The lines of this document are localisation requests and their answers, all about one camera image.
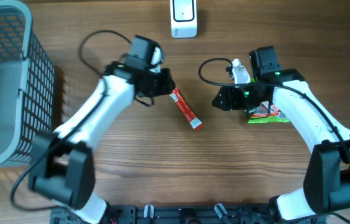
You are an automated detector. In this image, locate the small red candy pack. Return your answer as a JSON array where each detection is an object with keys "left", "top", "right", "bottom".
[{"left": 260, "top": 101, "right": 280, "bottom": 116}]

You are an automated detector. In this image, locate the green snack bag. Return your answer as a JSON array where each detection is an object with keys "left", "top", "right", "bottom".
[{"left": 244, "top": 105, "right": 290, "bottom": 124}]

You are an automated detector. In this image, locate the red stick pack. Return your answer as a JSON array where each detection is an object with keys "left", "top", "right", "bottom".
[{"left": 170, "top": 88, "right": 203, "bottom": 131}]

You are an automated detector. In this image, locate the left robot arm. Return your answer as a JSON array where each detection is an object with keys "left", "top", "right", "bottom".
[{"left": 28, "top": 35, "right": 175, "bottom": 223}]

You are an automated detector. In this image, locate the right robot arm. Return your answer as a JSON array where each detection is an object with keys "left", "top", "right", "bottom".
[{"left": 212, "top": 46, "right": 350, "bottom": 222}]

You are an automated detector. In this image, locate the white barcode scanner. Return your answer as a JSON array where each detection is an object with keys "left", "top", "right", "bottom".
[{"left": 170, "top": 0, "right": 198, "bottom": 39}]

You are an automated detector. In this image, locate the grey plastic shopping basket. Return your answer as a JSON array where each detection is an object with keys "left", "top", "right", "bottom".
[{"left": 0, "top": 1, "right": 56, "bottom": 167}]

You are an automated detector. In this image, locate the black left camera cable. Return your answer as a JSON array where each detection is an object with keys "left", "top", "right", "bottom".
[{"left": 9, "top": 29, "right": 132, "bottom": 212}]

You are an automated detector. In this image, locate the black camera cable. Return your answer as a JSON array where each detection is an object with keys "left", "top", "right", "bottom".
[
  {"left": 198, "top": 57, "right": 350, "bottom": 224},
  {"left": 9, "top": 29, "right": 132, "bottom": 212}
]

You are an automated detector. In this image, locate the black right camera cable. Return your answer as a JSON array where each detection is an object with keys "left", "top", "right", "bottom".
[{"left": 198, "top": 57, "right": 350, "bottom": 224}]

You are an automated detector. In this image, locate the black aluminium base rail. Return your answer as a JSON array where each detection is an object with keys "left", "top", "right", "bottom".
[{"left": 49, "top": 202, "right": 328, "bottom": 224}]

